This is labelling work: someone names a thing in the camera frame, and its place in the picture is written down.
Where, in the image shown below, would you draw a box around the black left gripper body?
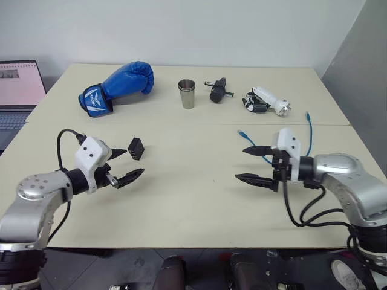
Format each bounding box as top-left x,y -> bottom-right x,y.
94,162 -> 119,192

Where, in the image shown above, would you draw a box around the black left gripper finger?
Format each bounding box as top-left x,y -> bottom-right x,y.
115,168 -> 146,190
106,148 -> 128,166

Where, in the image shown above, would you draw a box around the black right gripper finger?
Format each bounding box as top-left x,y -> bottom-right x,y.
234,173 -> 275,189
242,145 -> 277,158

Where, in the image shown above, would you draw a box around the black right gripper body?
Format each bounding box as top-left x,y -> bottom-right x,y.
270,150 -> 293,193

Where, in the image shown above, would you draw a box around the small black box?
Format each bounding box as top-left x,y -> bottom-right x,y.
127,137 -> 146,161

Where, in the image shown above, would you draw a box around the white robotic hand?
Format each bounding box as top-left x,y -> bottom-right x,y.
241,86 -> 293,118

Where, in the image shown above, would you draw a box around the blue boxing glove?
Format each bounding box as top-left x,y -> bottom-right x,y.
78,60 -> 155,119

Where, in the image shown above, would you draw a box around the black cylindrical tool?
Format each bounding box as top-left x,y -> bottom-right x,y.
204,77 -> 236,104

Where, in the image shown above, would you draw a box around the stacked steel cups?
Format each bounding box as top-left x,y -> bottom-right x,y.
177,79 -> 197,109

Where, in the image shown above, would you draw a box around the dark rounded shape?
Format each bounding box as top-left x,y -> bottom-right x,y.
154,255 -> 187,290

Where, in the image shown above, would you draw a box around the open laptop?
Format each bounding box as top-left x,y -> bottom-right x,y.
0,59 -> 48,153

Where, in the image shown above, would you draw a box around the white shoe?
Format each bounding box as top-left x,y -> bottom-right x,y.
330,259 -> 368,290

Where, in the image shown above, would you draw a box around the blue Ethernet cable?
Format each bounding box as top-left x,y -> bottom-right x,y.
236,111 -> 314,166

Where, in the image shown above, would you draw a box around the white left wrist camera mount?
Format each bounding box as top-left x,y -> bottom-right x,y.
74,136 -> 112,195

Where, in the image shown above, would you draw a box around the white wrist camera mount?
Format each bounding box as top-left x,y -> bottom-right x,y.
270,127 -> 302,182
74,136 -> 112,195

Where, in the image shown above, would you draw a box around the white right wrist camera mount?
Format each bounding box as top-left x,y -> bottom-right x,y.
270,127 -> 302,182

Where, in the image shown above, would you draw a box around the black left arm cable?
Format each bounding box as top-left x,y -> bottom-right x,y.
47,129 -> 87,244

